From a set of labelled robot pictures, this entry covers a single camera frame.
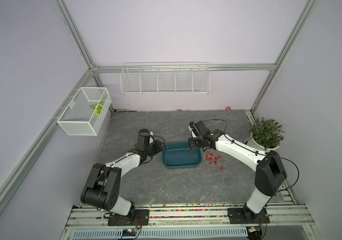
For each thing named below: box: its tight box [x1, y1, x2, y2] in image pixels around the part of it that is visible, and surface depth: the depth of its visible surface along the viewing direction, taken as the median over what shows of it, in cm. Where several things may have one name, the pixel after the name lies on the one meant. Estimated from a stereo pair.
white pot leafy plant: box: [244, 117, 286, 152], surface depth 86 cm
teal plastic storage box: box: [162, 142, 202, 169], surface depth 97 cm
